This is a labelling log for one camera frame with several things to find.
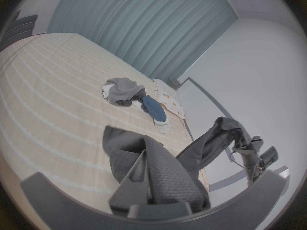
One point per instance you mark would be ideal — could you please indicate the grey knitted garment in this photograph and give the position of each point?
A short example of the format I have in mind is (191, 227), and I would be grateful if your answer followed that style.
(122, 90)

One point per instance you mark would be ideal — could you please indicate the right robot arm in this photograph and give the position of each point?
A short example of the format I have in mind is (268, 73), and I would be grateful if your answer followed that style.
(250, 169)

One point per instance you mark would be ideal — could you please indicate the black chest of drawers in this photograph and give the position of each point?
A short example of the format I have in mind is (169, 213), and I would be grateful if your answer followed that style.
(20, 27)

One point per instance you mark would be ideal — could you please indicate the grey bedside table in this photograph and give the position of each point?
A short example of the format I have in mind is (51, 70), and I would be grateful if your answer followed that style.
(173, 82)

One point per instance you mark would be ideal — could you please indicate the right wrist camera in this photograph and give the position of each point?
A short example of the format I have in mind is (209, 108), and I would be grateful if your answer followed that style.
(256, 142)

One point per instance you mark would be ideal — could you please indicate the blue-green curtain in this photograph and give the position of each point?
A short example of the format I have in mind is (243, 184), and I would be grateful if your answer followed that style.
(168, 27)
(79, 11)

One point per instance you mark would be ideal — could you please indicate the white printed pillow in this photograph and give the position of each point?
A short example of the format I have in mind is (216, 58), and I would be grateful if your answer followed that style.
(170, 97)

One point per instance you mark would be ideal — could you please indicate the dark blue garment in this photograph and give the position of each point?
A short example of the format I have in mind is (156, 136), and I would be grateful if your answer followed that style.
(153, 108)

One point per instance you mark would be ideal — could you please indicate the black T-shirt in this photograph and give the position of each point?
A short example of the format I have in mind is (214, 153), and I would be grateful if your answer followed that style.
(172, 176)

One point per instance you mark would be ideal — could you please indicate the bed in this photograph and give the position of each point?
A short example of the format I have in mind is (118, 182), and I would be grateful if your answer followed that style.
(48, 92)

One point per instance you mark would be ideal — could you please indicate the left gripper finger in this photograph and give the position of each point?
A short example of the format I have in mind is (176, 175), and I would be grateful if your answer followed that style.
(124, 198)

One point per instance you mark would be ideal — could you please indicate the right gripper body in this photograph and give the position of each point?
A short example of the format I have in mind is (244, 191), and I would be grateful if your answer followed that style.
(241, 150)

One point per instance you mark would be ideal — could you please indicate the white garment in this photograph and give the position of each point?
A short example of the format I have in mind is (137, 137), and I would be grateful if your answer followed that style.
(105, 91)
(163, 126)

